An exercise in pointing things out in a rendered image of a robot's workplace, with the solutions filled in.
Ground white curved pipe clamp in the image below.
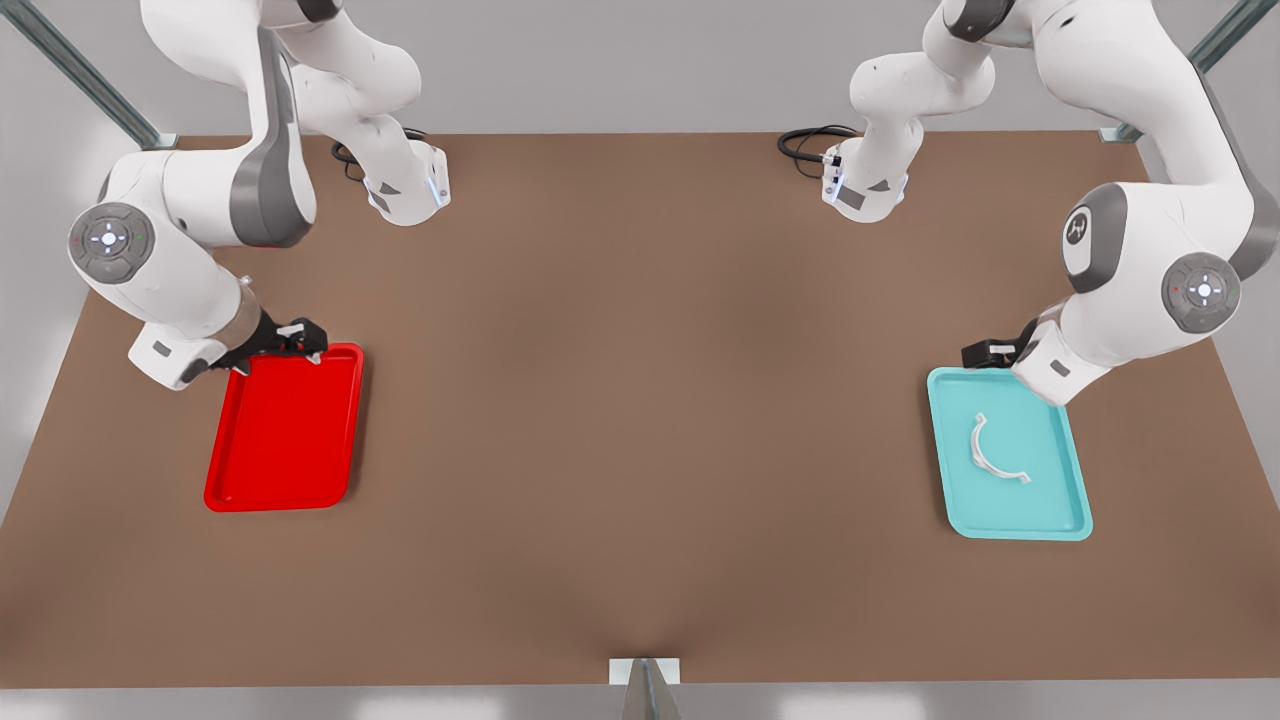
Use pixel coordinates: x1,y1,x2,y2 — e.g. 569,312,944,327
967,412,1032,486

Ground red rectangular tray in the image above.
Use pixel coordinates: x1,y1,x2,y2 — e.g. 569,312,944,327
204,343,365,513

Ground turquoise rectangular tray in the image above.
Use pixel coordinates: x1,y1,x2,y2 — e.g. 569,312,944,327
926,366,1094,542

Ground black cable loop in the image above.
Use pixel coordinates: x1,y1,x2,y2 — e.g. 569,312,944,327
777,124,863,182
330,127,431,184

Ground silver frame post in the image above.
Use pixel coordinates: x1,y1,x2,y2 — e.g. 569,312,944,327
609,657,682,720
1098,0,1280,145
0,0,179,151

